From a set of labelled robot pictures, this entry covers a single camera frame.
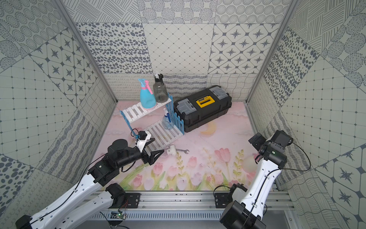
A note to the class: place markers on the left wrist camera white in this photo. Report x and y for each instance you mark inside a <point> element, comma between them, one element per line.
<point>143,138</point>

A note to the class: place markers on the silver wrench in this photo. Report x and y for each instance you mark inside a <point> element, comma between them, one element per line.
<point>184,151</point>

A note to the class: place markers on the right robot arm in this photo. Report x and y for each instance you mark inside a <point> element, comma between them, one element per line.
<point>246,209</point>

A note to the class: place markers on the dark smoky spray bottle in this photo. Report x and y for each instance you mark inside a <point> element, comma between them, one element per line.
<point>159,89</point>

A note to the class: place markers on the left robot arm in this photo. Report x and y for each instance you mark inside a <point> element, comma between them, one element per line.
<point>94,192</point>

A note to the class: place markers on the black toolbox yellow handle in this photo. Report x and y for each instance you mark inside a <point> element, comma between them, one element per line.
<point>202,107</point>

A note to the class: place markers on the small circuit board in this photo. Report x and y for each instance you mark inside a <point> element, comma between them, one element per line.
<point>118,215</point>

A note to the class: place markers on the white plastic pipe fitting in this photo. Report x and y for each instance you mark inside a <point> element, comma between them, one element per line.
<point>171,150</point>

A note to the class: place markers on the teal pink spray bottle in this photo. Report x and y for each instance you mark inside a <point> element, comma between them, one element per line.
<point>147,97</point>

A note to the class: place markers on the blue white slatted shelf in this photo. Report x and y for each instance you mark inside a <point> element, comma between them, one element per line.
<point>151,120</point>

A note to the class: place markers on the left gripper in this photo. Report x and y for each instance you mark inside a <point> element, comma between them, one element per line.
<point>147,156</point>

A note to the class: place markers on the clear spray bottle blue nozzle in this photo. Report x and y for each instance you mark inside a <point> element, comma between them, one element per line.
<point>166,122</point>

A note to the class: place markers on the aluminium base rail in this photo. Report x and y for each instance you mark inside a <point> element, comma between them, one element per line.
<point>170,205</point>

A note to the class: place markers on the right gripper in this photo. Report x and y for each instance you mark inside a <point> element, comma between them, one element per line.
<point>257,140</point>

